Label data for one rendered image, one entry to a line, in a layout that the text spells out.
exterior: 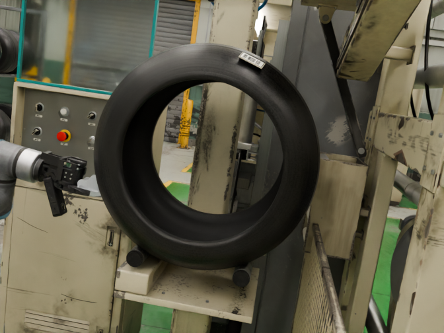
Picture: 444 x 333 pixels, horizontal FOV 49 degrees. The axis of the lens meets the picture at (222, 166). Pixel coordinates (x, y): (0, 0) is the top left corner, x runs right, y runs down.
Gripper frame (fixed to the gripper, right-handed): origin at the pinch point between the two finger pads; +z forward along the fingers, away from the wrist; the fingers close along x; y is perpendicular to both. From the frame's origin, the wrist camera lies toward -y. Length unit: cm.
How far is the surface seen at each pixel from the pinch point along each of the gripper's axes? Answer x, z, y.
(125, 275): -9.2, 12.9, -15.9
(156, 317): 134, 5, -103
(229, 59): -11, 24, 44
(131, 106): -12.2, 4.8, 27.2
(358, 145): 21, 64, 31
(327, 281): -26, 59, 5
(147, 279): -9.1, 18.7, -15.2
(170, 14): 914, -240, 138
